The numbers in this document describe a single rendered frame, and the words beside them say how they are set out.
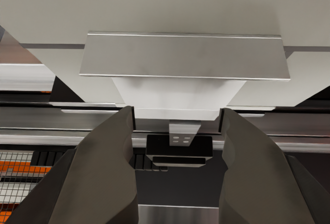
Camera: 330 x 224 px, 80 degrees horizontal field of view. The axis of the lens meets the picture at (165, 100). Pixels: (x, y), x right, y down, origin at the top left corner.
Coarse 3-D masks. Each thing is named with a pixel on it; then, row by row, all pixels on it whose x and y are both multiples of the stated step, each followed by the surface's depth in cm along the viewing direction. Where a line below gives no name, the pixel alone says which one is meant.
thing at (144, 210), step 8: (144, 208) 16; (152, 208) 16; (160, 208) 16; (168, 208) 16; (176, 208) 16; (184, 208) 16; (192, 208) 16; (200, 208) 16; (208, 208) 16; (216, 208) 16; (144, 216) 16; (152, 216) 16; (160, 216) 16; (168, 216) 15; (176, 216) 15; (184, 216) 15; (192, 216) 15; (200, 216) 15; (208, 216) 15; (216, 216) 15
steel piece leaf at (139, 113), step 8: (136, 112) 19; (144, 112) 19; (152, 112) 19; (160, 112) 19; (168, 112) 19; (176, 112) 19; (184, 112) 19; (192, 112) 18; (200, 112) 18; (208, 112) 18; (216, 112) 18
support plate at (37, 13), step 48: (0, 0) 7; (48, 0) 7; (96, 0) 7; (144, 0) 7; (192, 0) 7; (240, 0) 7; (288, 0) 7; (96, 96) 16; (240, 96) 15; (288, 96) 15
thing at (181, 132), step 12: (180, 120) 22; (192, 120) 22; (180, 132) 25; (192, 132) 25; (156, 144) 36; (168, 144) 36; (180, 144) 34; (192, 144) 36; (204, 144) 36; (156, 156) 36; (168, 156) 35; (180, 156) 35; (192, 156) 35; (204, 156) 35
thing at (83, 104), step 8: (56, 80) 19; (56, 88) 18; (64, 88) 18; (56, 96) 18; (64, 96) 18; (72, 96) 18; (56, 104) 18; (64, 104) 18; (72, 104) 18; (80, 104) 18; (88, 104) 18; (96, 104) 18; (104, 104) 18; (112, 104) 18; (72, 112) 20; (80, 112) 20; (88, 112) 20; (96, 112) 20; (104, 112) 20; (112, 112) 20; (240, 112) 19; (248, 112) 19; (256, 112) 19; (264, 112) 19
